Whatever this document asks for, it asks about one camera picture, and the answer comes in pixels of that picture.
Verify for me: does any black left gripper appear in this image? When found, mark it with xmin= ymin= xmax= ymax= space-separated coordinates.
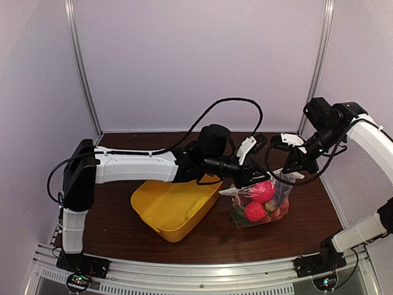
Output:
xmin=204 ymin=154 xmax=271 ymax=189

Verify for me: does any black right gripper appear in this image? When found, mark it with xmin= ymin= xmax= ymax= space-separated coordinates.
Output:
xmin=283 ymin=124 xmax=344 ymax=174

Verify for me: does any clear polka dot zip bag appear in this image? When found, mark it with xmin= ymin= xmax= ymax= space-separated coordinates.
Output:
xmin=219 ymin=169 xmax=305 ymax=227

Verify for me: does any pink red toy fruit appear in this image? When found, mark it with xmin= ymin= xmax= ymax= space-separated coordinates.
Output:
xmin=244 ymin=202 xmax=266 ymax=222

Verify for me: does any yellow plastic basket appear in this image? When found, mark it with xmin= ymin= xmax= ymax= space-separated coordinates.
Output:
xmin=130 ymin=175 xmax=222 ymax=243

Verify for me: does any green toy pepper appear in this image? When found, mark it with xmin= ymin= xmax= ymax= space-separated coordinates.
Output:
xmin=231 ymin=206 xmax=246 ymax=222

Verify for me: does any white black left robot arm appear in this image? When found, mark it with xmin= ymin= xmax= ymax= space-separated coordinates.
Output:
xmin=61 ymin=124 xmax=270 ymax=273

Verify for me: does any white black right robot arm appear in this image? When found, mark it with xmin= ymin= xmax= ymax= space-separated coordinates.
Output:
xmin=279 ymin=97 xmax=392 ymax=274

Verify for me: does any yellow toy corn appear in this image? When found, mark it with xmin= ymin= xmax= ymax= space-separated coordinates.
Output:
xmin=185 ymin=196 xmax=209 ymax=220

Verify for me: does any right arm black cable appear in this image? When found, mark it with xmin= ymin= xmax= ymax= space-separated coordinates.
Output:
xmin=263 ymin=118 xmax=360 ymax=187

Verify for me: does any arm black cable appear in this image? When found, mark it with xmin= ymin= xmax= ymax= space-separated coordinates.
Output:
xmin=45 ymin=98 xmax=264 ymax=203
xmin=263 ymin=118 xmax=360 ymax=187

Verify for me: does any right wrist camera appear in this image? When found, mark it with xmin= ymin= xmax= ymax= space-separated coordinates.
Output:
xmin=270 ymin=133 xmax=307 ymax=154

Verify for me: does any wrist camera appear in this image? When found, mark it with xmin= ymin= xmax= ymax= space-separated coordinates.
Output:
xmin=270 ymin=133 xmax=307 ymax=154
xmin=236 ymin=133 xmax=268 ymax=165

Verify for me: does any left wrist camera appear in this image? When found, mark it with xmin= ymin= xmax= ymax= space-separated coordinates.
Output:
xmin=236 ymin=133 xmax=268 ymax=165

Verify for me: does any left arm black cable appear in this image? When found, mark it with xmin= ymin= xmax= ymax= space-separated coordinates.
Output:
xmin=45 ymin=98 xmax=264 ymax=203

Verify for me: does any right aluminium corner post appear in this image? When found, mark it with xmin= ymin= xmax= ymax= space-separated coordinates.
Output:
xmin=299 ymin=0 xmax=335 ymax=133

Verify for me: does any aluminium corner post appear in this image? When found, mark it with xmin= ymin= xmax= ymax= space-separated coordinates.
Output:
xmin=299 ymin=0 xmax=335 ymax=133
xmin=64 ymin=0 xmax=103 ymax=137

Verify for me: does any front aluminium rail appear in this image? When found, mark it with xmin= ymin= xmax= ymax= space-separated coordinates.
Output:
xmin=23 ymin=242 xmax=381 ymax=295

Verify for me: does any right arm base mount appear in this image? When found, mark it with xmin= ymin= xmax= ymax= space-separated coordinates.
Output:
xmin=293 ymin=254 xmax=347 ymax=278

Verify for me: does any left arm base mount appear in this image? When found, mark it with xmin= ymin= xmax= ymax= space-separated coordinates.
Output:
xmin=56 ymin=250 xmax=110 ymax=279

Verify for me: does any left aluminium corner post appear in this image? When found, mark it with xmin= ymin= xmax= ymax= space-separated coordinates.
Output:
xmin=64 ymin=0 xmax=103 ymax=137

